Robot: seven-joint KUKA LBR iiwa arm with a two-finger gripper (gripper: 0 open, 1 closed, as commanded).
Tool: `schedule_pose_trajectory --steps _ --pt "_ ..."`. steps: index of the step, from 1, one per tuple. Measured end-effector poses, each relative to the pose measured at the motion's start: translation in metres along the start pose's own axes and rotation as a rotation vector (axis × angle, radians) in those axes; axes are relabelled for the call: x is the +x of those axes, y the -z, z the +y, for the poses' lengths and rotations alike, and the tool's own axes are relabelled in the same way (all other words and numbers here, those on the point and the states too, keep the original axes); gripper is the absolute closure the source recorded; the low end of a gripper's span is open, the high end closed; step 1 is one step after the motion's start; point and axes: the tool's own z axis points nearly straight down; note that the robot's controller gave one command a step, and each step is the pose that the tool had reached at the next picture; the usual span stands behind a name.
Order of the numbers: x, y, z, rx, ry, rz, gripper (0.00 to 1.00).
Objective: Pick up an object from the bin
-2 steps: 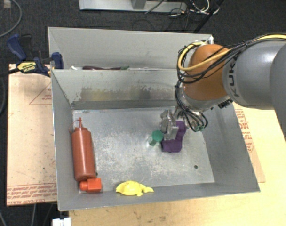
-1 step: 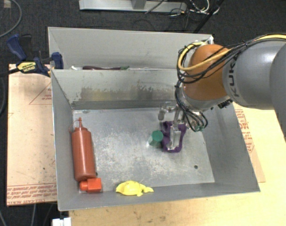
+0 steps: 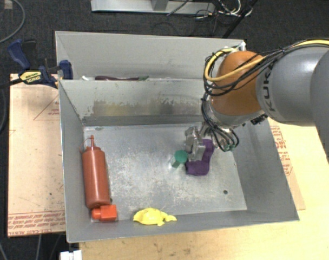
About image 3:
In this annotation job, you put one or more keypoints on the black cylinder on white bracket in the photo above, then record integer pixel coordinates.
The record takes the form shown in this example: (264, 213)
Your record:
(258, 120)

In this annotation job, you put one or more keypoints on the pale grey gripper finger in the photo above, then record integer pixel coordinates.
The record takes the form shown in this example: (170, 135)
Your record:
(190, 141)
(199, 152)

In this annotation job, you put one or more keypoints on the brown cardboard board, red print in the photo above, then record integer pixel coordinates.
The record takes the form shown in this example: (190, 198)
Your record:
(34, 158)

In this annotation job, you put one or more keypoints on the grey metal bin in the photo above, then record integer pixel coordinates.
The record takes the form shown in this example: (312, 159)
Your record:
(153, 172)

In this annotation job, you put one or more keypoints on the red-brown squeeze bottle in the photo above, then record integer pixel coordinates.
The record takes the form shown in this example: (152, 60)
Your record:
(95, 175)

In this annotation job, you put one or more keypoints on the orange-red small capped block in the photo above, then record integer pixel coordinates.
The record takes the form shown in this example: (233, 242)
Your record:
(106, 213)

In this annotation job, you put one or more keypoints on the yellow flat toy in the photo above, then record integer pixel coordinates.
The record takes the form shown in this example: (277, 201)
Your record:
(151, 217)

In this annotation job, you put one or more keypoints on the clear bottle with green cap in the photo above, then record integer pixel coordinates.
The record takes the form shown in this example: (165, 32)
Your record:
(180, 157)

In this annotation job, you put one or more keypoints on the purple soft lump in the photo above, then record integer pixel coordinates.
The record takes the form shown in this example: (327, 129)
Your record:
(198, 168)

